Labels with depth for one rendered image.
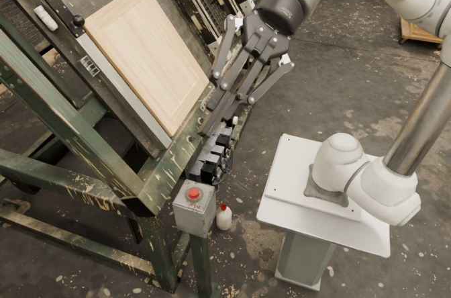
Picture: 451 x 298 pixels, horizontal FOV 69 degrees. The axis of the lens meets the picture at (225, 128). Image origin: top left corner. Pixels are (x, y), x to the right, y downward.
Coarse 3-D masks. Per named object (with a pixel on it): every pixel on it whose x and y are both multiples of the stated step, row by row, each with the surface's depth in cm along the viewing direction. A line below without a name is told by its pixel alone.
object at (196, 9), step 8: (184, 0) 167; (192, 0) 166; (192, 8) 169; (200, 8) 172; (200, 16) 170; (208, 16) 175; (200, 24) 174; (208, 24) 173; (200, 32) 177; (208, 32) 175; (216, 32) 178; (208, 40) 178; (216, 40) 177; (216, 48) 180
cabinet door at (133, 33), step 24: (120, 0) 134; (144, 0) 146; (96, 24) 123; (120, 24) 132; (144, 24) 143; (168, 24) 156; (120, 48) 130; (144, 48) 140; (168, 48) 153; (120, 72) 128; (144, 72) 138; (168, 72) 149; (192, 72) 163; (144, 96) 135; (168, 96) 146; (192, 96) 159; (168, 120) 143
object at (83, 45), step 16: (64, 32) 112; (80, 48) 114; (96, 48) 118; (96, 64) 117; (112, 80) 121; (128, 96) 125; (144, 112) 130; (144, 128) 132; (160, 128) 135; (160, 144) 135
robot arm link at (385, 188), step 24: (432, 96) 92; (408, 120) 100; (432, 120) 94; (408, 144) 101; (432, 144) 99; (360, 168) 117; (384, 168) 109; (408, 168) 104; (360, 192) 115; (384, 192) 108; (408, 192) 107; (384, 216) 111; (408, 216) 108
